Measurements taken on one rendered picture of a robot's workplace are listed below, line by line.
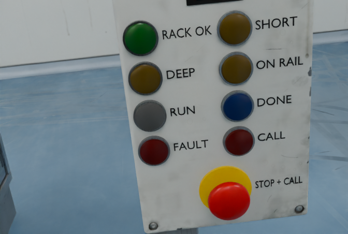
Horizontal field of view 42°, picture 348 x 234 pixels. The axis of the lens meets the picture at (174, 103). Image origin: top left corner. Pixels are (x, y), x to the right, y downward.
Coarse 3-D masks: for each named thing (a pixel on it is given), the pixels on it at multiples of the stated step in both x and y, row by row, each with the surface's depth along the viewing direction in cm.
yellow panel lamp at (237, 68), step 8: (232, 56) 39; (240, 56) 39; (224, 64) 39; (232, 64) 39; (240, 64) 39; (248, 64) 39; (224, 72) 40; (232, 72) 40; (240, 72) 40; (248, 72) 40; (232, 80) 40; (240, 80) 40
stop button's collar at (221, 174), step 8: (216, 168) 44; (224, 168) 44; (232, 168) 44; (208, 176) 44; (216, 176) 44; (224, 176) 44; (232, 176) 44; (240, 176) 44; (200, 184) 44; (208, 184) 44; (216, 184) 44; (248, 184) 45; (256, 184) 45; (264, 184) 45; (200, 192) 45; (208, 192) 45
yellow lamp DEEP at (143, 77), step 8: (136, 72) 39; (144, 72) 39; (152, 72) 39; (136, 80) 39; (144, 80) 39; (152, 80) 39; (160, 80) 40; (136, 88) 40; (144, 88) 39; (152, 88) 40
